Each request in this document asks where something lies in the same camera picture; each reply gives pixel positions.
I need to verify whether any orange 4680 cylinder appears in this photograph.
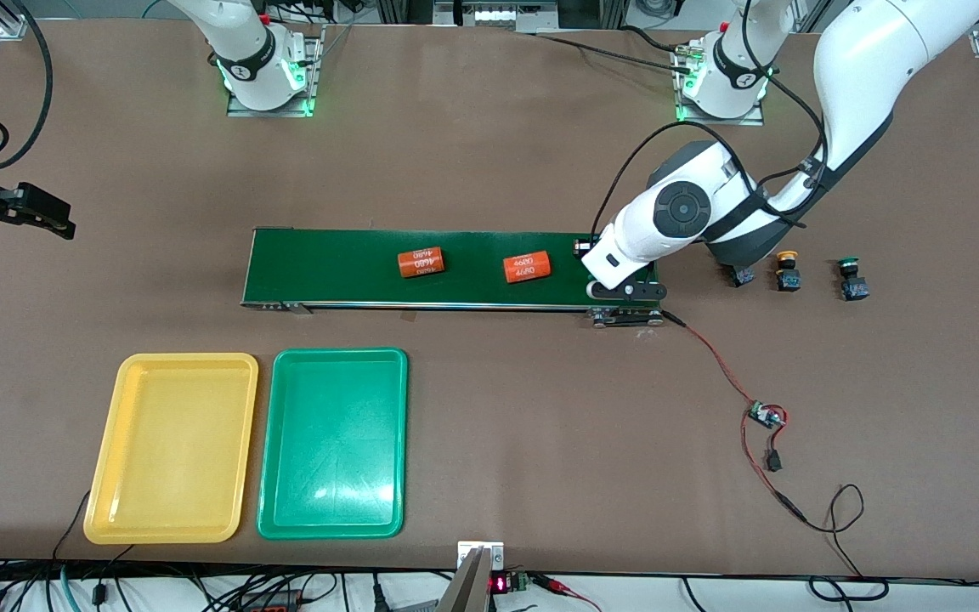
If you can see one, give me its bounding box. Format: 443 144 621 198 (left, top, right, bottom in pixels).
502 250 552 285
397 246 445 281

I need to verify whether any green push button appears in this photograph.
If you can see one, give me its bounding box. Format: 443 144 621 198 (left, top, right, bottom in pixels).
838 257 871 302

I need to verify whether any small black circuit board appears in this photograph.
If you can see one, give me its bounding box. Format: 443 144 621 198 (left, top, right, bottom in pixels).
747 401 789 431

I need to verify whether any grey control box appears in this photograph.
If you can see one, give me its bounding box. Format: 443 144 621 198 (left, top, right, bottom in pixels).
433 0 560 31

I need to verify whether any green conveyor belt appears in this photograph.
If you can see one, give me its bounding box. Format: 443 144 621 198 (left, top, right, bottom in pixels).
240 227 667 328

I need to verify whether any yellow plastic tray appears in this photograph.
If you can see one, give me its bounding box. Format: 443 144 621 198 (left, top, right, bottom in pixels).
83 352 260 545

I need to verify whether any red clip lead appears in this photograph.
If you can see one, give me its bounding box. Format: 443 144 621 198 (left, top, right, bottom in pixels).
532 575 605 612

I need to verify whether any green plastic tray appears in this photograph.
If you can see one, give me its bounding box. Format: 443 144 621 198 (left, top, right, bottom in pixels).
257 347 410 541

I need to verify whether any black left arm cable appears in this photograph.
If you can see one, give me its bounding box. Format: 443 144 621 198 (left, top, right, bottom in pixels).
591 72 826 247

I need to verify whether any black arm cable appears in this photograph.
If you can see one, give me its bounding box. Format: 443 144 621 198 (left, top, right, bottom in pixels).
591 72 826 247
0 0 57 171

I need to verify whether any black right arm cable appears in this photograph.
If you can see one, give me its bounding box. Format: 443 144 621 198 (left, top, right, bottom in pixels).
0 0 57 171

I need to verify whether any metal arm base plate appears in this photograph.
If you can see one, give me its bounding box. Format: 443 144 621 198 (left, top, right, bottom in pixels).
676 42 767 127
226 24 326 118

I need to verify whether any black table cable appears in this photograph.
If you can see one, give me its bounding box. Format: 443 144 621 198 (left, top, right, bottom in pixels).
532 24 703 77

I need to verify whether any red black wire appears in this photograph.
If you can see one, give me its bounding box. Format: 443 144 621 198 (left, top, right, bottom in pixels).
658 309 890 603

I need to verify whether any grey metal bracket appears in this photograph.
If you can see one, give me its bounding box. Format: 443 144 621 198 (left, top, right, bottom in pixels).
437 541 506 612

